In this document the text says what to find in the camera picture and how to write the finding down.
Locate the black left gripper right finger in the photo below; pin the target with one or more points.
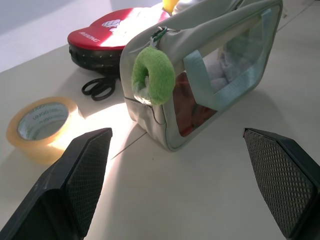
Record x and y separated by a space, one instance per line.
282 180

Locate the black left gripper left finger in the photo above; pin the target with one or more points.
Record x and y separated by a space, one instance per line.
75 185

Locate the clear toiletry pouch bag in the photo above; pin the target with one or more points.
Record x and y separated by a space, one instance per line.
222 62

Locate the clear packing tape roll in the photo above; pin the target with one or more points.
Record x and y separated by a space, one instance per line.
41 130

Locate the red boxing focus pad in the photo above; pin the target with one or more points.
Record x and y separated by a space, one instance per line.
100 42

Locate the white object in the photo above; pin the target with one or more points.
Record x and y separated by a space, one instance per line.
180 5

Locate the yellow object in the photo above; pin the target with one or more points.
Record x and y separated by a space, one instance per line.
170 5

